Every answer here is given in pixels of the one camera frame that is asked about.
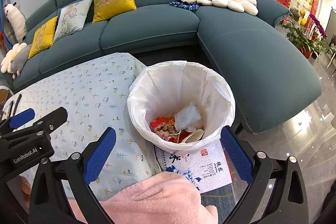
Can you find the white daisy pillow left end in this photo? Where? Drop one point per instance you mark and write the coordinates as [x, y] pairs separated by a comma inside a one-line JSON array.
[[7, 60]]

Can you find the pink fleece blanket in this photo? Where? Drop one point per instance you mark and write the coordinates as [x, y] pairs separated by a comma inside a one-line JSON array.
[[164, 198]]

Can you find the grey plush mouse toy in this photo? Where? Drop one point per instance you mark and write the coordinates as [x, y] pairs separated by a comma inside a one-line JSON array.
[[19, 61]]

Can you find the yellow cushion left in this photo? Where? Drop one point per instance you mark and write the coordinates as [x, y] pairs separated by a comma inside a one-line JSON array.
[[43, 37]]

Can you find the white cloth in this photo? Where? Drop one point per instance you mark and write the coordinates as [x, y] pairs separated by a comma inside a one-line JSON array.
[[194, 132]]

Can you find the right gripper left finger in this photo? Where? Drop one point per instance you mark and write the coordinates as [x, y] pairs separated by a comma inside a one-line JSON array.
[[96, 154]]

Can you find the potted plant with flowers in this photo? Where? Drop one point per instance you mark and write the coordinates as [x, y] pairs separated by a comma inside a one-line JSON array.
[[305, 32]]

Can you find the black remote with buttons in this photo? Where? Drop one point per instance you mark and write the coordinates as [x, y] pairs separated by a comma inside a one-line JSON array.
[[10, 109]]

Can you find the slim black remote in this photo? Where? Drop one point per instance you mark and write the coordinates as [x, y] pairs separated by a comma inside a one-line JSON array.
[[16, 104]]

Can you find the round white wooden side table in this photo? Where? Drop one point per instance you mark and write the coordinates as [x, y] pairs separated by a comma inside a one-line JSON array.
[[5, 94]]

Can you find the light blue embroidered cushion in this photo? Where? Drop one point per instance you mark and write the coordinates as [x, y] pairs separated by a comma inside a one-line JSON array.
[[72, 19]]

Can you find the orange snack bag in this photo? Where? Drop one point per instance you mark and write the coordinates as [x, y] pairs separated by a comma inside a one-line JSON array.
[[164, 127]]

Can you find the teal sectional sofa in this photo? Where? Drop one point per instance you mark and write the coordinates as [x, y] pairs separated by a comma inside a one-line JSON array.
[[270, 78]]

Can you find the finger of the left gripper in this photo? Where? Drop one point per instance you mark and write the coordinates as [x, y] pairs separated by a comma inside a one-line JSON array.
[[12, 123], [52, 121]]

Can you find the blue white printed box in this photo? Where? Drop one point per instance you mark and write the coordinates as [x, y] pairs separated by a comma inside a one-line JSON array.
[[207, 169]]

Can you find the white lined trash bin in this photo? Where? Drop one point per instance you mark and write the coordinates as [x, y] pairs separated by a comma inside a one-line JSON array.
[[166, 88]]

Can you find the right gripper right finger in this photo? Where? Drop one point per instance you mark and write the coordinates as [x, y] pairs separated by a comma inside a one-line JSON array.
[[239, 158]]

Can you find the blue beaded scrunchie on sofa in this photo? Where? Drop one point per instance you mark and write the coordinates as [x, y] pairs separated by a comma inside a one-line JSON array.
[[186, 6]]

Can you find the grey plush cloth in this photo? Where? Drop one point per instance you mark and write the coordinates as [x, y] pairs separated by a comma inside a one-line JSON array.
[[188, 117]]

